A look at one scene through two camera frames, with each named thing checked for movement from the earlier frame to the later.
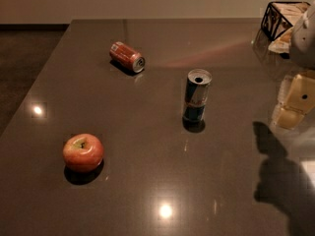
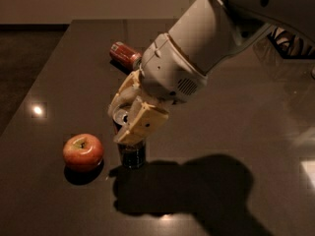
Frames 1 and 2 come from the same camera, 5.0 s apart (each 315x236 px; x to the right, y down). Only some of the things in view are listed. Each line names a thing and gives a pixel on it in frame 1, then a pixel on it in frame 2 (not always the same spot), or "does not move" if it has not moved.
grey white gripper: x=304 y=41 → x=167 y=72
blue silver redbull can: x=196 y=95 → x=132 y=155
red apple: x=83 y=152 does not move
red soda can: x=127 y=56 does not move
